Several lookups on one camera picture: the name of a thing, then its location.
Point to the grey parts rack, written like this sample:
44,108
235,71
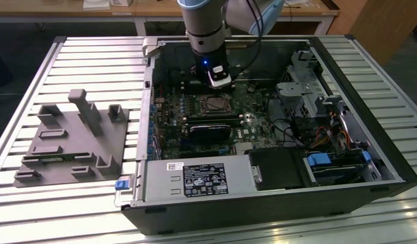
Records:
76,142

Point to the black plastic shroud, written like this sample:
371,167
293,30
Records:
275,167

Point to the blue plastic clip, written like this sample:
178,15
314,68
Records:
365,156

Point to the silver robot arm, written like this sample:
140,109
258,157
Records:
205,25

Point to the black RAM slots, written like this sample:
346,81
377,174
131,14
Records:
191,87

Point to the silver metal drive cage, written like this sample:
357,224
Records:
297,94

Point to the wooden desk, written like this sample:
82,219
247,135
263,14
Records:
59,12

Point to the white box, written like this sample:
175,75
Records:
96,4

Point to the silver power supply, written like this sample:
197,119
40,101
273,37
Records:
158,178

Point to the blue disk carrier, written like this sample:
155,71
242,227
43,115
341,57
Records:
317,160

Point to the blue case latch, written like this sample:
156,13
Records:
122,184

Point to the black installed RAM sticks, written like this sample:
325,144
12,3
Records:
211,119

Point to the green RAM stick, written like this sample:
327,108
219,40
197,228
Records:
67,157

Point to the wooden cabinet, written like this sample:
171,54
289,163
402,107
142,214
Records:
378,28

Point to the green motherboard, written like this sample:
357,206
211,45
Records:
255,122

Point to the small silver heatsink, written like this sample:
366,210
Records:
245,148

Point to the black open PC case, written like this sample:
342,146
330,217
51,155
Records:
249,216

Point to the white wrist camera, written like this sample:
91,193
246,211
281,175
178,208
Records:
219,77

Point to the grey plastic bracket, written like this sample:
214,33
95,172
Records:
329,101

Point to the CPU socket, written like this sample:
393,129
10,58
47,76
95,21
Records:
202,112

